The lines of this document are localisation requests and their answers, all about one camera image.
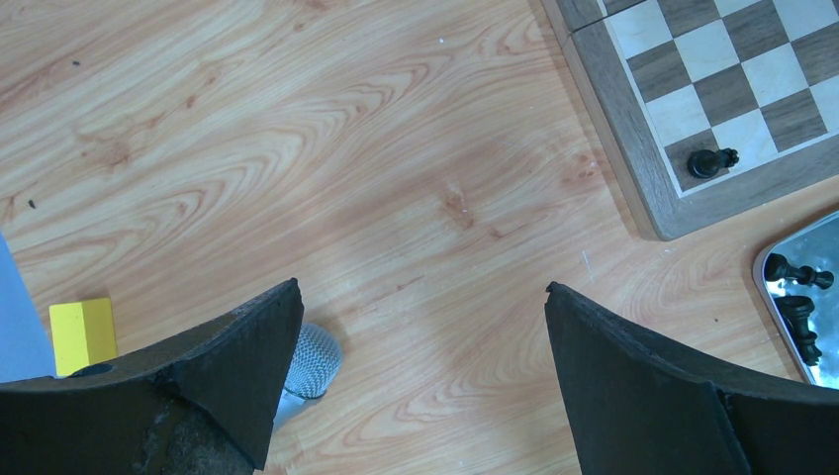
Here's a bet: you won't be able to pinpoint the black piece board corner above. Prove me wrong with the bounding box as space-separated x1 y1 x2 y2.
687 148 739 179

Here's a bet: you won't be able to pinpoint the silver tray black pieces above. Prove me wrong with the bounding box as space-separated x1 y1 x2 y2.
752 212 838 389

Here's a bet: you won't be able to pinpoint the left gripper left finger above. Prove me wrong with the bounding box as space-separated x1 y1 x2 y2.
1 279 304 474

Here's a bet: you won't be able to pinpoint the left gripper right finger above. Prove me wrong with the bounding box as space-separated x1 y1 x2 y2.
544 282 838 474

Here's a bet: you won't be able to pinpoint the yellow block left edge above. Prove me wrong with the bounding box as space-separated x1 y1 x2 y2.
48 298 118 377

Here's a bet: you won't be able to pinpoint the grey cylinder tube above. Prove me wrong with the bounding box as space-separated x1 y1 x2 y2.
273 323 343 430

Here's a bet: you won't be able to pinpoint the wooden chessboard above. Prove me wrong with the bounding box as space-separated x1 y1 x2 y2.
544 1 838 240

